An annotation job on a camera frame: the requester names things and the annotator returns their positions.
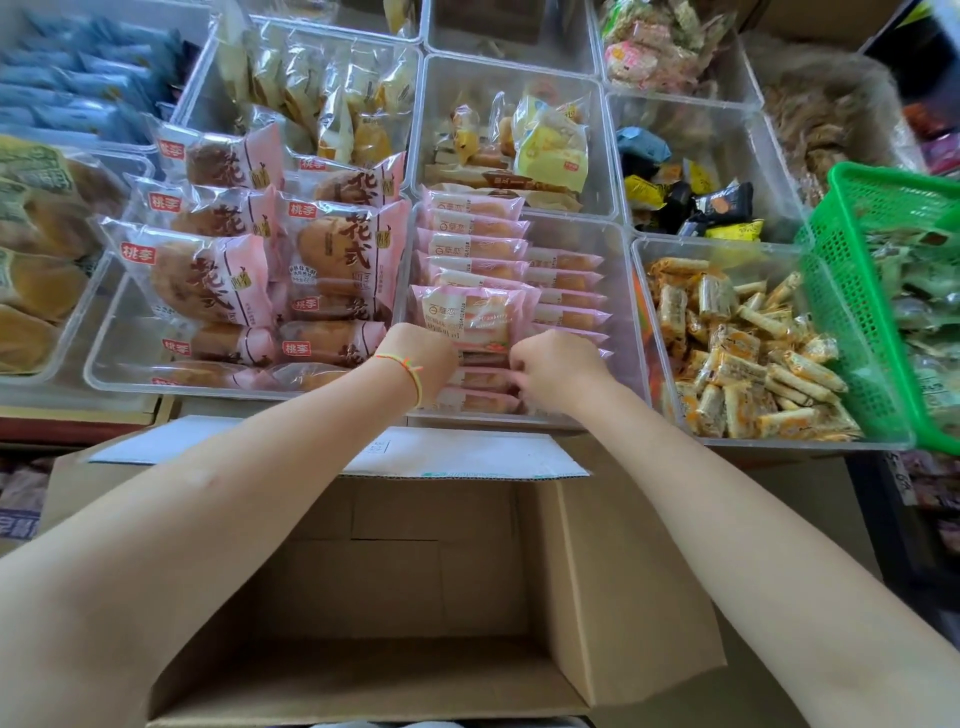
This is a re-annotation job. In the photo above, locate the pile of green label breads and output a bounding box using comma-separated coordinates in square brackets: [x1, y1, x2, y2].
[0, 135, 130, 376]

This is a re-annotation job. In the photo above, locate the row of pink cake packets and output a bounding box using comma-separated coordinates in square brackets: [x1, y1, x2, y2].
[411, 184, 615, 418]

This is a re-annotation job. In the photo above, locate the pink cake packet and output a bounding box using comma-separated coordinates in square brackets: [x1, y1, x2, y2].
[410, 284, 528, 354]

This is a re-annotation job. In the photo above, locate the pile of green snack packets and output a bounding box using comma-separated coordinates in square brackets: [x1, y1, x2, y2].
[868, 225, 960, 432]

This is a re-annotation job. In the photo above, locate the pile of blue packets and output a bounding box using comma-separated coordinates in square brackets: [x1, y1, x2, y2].
[0, 10, 198, 145]

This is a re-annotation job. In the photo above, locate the person's right forearm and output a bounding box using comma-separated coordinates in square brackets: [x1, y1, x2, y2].
[577, 384, 960, 728]

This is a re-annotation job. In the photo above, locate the pile of clear wrapped cakes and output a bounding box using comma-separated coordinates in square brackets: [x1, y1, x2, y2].
[216, 26, 418, 171]

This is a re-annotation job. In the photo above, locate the clear bin with yellow cakes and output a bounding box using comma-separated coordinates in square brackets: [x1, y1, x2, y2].
[409, 52, 619, 222]

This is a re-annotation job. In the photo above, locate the clear bin with green breads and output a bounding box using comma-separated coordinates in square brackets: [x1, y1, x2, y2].
[0, 127, 157, 389]

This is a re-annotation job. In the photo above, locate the pile of brown snacks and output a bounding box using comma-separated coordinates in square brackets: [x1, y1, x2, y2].
[748, 41, 922, 205]

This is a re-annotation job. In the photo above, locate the brown cardboard box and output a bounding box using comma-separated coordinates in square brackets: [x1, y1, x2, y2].
[37, 416, 729, 728]

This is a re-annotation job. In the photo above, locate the clear bin with pink cakes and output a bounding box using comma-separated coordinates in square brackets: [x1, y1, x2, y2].
[403, 196, 652, 431]

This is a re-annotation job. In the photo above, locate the pile of orange stick snacks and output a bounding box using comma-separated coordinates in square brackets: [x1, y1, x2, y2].
[643, 256, 865, 442]

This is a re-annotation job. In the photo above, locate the pile of pink green snacks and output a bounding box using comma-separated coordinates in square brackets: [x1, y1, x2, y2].
[598, 0, 735, 96]

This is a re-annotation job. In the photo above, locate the pile of pink bread packets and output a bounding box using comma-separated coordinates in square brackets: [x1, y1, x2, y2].
[99, 118, 412, 391]

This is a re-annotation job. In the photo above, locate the clear bin with stick snacks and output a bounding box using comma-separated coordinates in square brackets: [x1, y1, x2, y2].
[631, 234, 917, 452]

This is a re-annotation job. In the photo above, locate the person's right hand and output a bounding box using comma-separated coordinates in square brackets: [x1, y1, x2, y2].
[508, 330, 621, 418]

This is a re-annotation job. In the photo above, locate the clear bin with candies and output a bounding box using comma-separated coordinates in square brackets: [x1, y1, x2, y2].
[606, 91, 810, 245]

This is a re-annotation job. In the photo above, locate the clear bin with wrapped cakes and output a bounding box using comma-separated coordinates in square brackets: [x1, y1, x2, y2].
[172, 16, 424, 185]

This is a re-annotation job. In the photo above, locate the person's left hand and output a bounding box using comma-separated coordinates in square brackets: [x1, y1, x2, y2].
[372, 322, 460, 410]

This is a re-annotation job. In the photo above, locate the person's left forearm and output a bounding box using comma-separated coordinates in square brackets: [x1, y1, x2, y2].
[0, 358, 418, 728]

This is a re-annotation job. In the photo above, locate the wooden shelf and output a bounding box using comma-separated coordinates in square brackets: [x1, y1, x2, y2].
[0, 396, 180, 448]

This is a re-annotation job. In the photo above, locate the pile of yellow cake packets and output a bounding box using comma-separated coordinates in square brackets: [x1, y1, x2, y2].
[426, 88, 591, 213]

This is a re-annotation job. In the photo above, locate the nearly empty clear bin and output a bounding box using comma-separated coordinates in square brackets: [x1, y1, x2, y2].
[422, 0, 603, 78]

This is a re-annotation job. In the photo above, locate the pile of black yellow candies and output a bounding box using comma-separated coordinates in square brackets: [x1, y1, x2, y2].
[615, 126, 766, 242]

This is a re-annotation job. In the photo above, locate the colourful string bracelet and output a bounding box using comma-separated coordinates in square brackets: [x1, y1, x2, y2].
[372, 352, 426, 408]

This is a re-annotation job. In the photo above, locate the clear bin with pink snacks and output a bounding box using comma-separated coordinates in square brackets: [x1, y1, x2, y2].
[591, 0, 765, 108]

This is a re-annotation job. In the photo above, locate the green plastic basket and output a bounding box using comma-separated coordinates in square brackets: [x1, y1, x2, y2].
[793, 161, 960, 456]

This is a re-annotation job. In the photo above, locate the clear bin with brown snacks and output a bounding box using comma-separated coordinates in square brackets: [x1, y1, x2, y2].
[741, 31, 928, 207]

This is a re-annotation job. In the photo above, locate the clear bin with pink breads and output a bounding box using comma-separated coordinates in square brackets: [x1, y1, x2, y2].
[83, 112, 414, 399]

